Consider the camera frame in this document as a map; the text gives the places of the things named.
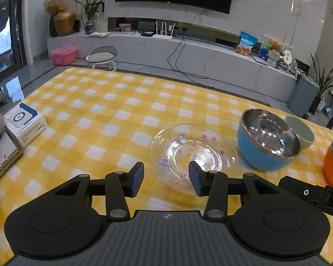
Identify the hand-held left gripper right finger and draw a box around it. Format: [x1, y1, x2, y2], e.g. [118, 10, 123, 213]
[188, 160, 287, 220]

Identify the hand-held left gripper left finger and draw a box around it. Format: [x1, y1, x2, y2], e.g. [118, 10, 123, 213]
[46, 161, 145, 219]

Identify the orange steel-lined bowl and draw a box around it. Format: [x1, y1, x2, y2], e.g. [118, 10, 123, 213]
[322, 140, 333, 187]

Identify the clear glass plate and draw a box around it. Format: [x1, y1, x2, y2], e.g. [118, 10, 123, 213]
[150, 123, 239, 194]

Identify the green ceramic bowl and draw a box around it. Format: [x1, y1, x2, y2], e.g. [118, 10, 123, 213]
[286, 115, 315, 151]

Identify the blue steel-lined bowl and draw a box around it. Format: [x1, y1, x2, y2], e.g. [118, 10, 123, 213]
[237, 108, 301, 172]

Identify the yellow checked tablecloth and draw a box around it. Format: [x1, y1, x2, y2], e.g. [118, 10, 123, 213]
[0, 67, 333, 266]

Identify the grey trash bin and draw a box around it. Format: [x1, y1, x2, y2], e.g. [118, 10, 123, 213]
[288, 73, 320, 117]

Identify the potted long-leaf plant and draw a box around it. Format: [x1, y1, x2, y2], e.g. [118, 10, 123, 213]
[308, 53, 333, 114]

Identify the marble television cabinet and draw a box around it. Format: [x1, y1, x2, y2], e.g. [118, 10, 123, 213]
[47, 30, 303, 103]

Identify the white cardboard box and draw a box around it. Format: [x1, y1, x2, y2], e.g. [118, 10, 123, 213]
[3, 102, 48, 148]

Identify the small grey stool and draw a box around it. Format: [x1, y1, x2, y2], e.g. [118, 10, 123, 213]
[85, 46, 118, 72]

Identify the pink storage box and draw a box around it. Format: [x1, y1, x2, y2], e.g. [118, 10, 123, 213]
[50, 44, 77, 66]

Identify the white router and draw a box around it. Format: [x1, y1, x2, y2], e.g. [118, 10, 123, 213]
[151, 21, 176, 41]

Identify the blue snack bag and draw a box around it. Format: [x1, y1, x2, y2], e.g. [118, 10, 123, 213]
[235, 31, 258, 58]

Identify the teddy bear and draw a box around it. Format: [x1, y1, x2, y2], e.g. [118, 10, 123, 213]
[268, 41, 284, 57]

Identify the gold vase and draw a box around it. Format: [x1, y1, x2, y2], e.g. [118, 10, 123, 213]
[54, 10, 76, 36]

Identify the black vase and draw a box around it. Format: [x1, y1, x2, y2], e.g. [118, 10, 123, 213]
[48, 15, 59, 37]

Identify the green leafy plant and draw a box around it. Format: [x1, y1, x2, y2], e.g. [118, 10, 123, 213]
[75, 0, 111, 21]

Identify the dried yellow flower bunch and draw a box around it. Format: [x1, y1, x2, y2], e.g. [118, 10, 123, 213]
[43, 0, 64, 16]

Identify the glass sliding door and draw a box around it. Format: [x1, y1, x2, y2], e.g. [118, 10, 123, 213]
[0, 0, 25, 75]

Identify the black cable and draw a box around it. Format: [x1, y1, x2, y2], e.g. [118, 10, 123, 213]
[166, 37, 220, 88]

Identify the ring binder notebook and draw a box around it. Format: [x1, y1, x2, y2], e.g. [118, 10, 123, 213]
[0, 133, 24, 192]

